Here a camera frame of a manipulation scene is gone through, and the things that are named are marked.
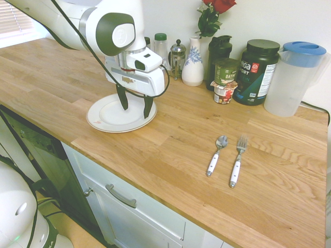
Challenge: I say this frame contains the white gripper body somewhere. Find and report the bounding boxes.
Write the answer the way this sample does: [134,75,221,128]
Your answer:
[104,55,167,98]

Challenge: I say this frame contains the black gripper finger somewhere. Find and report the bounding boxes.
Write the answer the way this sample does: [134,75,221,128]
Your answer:
[142,95,154,120]
[115,84,129,111]

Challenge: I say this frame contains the white-handled metal spoon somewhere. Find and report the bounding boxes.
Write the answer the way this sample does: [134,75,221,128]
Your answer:
[206,134,229,178]

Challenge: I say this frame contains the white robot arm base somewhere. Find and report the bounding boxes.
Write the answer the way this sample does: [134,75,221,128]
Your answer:
[0,154,76,248]

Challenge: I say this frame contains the white plate with gold rim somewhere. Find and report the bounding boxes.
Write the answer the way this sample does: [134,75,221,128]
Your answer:
[85,92,158,134]

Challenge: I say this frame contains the clear bottle with green cap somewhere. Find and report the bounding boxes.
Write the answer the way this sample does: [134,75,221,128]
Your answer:
[154,33,169,72]

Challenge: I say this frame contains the small metal French press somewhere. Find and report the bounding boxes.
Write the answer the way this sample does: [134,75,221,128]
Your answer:
[169,39,187,81]

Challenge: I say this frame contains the white vase with blue flowers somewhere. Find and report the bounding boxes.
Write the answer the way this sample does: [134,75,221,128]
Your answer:
[181,36,204,87]

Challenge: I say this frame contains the red and white yogurt cup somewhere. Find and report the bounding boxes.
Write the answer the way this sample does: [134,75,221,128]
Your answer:
[209,80,238,105]

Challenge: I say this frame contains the black shaker bottle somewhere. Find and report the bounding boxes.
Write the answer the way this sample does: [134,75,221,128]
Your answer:
[205,35,233,91]

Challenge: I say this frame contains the green oatmeal cup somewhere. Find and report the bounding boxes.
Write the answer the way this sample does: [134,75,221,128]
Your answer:
[214,57,240,86]

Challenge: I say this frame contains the red roses with green leaves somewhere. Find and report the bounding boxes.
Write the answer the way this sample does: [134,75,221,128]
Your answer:
[196,0,237,39]

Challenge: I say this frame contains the black dishwasher front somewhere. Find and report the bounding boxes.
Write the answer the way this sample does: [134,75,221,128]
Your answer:
[0,104,104,242]

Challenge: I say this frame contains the black protein powder tub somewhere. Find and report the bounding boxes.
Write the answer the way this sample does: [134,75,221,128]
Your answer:
[232,39,281,106]

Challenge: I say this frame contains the clear pitcher with blue lid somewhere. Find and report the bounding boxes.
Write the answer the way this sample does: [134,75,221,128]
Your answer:
[263,41,329,117]

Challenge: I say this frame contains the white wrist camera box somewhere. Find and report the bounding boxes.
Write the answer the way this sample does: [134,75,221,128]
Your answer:
[128,48,163,73]

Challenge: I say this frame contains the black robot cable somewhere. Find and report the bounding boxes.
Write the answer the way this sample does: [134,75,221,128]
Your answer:
[50,0,171,99]

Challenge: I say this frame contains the silver drawer handle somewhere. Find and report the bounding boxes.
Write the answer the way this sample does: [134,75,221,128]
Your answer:
[105,183,137,209]

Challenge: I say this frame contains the white-handled metal fork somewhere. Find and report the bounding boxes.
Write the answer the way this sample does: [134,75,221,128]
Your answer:
[229,134,249,189]

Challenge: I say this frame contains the white drawer with handle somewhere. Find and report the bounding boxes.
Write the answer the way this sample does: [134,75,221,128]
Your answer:
[61,141,233,248]

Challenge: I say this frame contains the black power cable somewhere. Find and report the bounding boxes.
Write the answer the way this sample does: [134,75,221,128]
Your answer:
[299,100,331,117]

